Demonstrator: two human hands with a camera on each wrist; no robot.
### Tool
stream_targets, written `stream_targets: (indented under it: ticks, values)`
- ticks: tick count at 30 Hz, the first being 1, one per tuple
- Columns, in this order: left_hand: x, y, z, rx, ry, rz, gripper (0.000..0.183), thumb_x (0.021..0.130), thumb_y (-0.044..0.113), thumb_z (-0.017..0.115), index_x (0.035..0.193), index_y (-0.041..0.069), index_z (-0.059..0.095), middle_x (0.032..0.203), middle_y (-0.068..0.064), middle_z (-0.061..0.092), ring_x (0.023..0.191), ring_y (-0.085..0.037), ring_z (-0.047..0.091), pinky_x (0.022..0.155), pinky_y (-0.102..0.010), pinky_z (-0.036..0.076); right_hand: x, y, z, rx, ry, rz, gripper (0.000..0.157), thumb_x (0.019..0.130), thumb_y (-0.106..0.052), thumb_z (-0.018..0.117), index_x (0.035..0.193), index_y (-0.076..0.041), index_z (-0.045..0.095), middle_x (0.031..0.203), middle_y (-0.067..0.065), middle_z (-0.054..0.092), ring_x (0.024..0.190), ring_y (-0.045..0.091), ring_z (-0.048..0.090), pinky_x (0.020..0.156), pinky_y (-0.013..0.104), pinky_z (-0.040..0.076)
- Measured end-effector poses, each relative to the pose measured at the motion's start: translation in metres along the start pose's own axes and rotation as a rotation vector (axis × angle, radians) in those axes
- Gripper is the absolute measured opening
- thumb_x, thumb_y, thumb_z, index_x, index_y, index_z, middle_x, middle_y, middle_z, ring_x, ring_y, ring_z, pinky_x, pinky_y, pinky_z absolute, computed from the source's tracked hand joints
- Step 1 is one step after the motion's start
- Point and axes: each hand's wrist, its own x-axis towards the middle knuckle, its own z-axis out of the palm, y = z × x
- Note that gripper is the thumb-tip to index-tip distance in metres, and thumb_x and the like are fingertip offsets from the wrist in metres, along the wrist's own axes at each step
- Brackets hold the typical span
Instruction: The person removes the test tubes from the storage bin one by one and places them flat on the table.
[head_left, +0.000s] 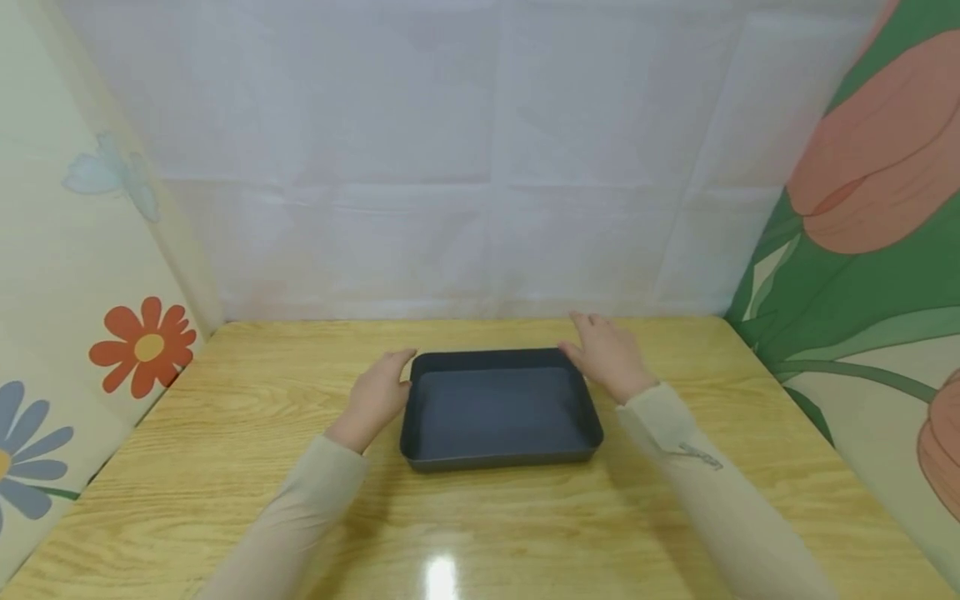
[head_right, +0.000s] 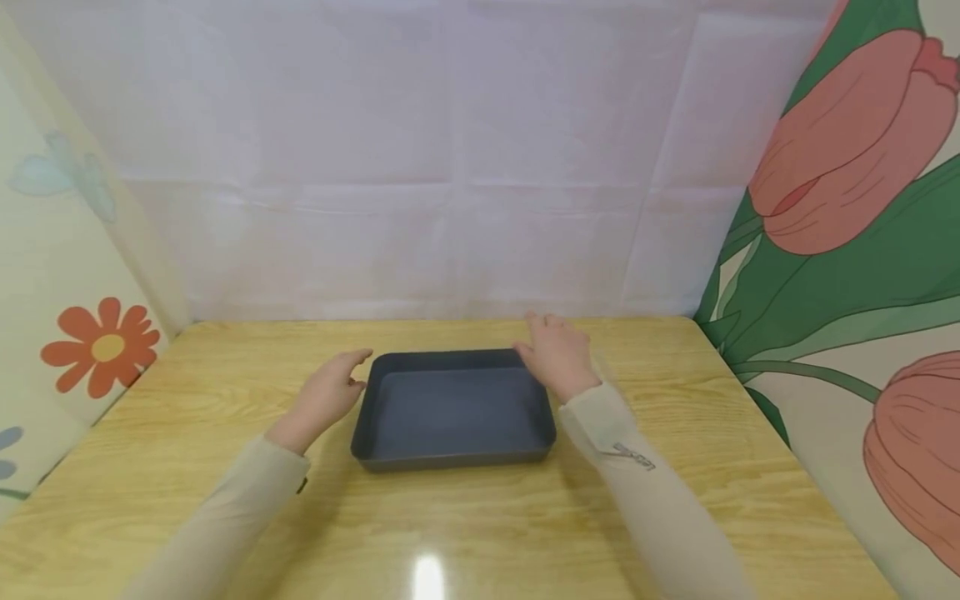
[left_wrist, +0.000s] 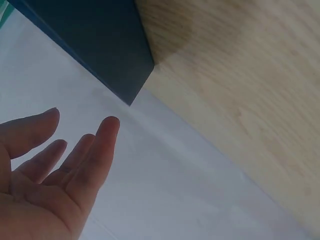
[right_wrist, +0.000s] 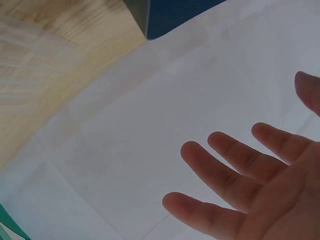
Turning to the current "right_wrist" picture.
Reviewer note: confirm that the white creased cloth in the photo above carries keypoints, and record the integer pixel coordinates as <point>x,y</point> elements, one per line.
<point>140,140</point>

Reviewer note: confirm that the person's right hand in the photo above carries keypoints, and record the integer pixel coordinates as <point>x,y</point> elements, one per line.
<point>287,200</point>

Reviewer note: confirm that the person's right thumb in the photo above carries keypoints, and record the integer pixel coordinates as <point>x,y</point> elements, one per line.
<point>308,90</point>

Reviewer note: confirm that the teal striped object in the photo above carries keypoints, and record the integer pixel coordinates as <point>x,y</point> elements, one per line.
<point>8,225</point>

